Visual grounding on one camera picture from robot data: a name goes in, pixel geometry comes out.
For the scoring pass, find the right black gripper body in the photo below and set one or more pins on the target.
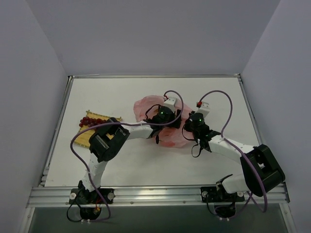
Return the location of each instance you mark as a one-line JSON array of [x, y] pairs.
[[190, 119]]

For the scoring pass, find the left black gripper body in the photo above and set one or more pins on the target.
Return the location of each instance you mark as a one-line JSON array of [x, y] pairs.
[[175, 117]]

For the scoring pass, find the pink plastic bag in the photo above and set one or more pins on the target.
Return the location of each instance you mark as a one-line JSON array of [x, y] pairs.
[[168, 137]]

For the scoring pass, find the red fake grapes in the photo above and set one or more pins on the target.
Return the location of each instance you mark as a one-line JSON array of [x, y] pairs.
[[89, 122]]

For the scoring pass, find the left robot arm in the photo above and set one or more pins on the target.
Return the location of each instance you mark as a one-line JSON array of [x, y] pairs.
[[108, 140]]

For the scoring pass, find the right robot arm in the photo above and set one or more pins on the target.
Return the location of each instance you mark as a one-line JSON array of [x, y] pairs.
[[260, 170]]

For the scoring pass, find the yellow bamboo mat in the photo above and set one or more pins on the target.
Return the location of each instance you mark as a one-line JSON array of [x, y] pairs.
[[83, 139]]

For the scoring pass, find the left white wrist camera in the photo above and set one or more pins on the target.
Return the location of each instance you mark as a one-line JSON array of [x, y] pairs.
[[170, 103]]

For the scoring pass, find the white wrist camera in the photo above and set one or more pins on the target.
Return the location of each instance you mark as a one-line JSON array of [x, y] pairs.
[[170, 103], [203, 108]]

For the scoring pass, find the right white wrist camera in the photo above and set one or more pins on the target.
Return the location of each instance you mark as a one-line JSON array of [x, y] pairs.
[[203, 108]]

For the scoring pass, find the aluminium front rail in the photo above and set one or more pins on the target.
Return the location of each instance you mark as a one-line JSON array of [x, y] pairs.
[[124, 195]]

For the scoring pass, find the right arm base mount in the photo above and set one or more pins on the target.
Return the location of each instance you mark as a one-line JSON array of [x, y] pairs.
[[219, 203]]

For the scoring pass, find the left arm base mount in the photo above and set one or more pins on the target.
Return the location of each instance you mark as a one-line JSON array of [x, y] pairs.
[[93, 206]]

